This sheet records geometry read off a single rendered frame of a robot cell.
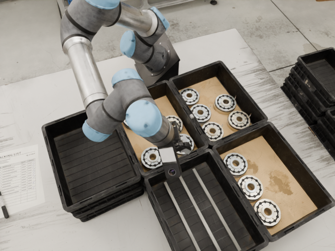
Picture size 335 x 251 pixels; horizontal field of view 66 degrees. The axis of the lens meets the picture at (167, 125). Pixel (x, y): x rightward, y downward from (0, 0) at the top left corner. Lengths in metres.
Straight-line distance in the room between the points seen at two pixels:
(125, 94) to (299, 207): 0.85
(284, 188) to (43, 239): 1.03
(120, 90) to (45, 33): 2.61
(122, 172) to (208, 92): 0.59
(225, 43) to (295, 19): 1.75
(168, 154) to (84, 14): 0.51
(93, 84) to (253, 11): 2.81
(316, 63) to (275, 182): 1.25
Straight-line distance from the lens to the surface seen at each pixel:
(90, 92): 0.76
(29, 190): 1.37
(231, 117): 1.24
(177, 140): 0.76
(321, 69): 2.21
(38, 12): 3.53
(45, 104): 1.59
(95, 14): 0.92
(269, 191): 1.17
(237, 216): 1.10
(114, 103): 0.66
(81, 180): 1.16
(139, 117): 0.57
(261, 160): 1.21
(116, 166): 1.15
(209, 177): 1.13
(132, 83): 0.64
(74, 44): 0.91
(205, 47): 1.77
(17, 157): 1.47
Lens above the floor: 1.88
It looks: 59 degrees down
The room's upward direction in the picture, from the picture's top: 1 degrees clockwise
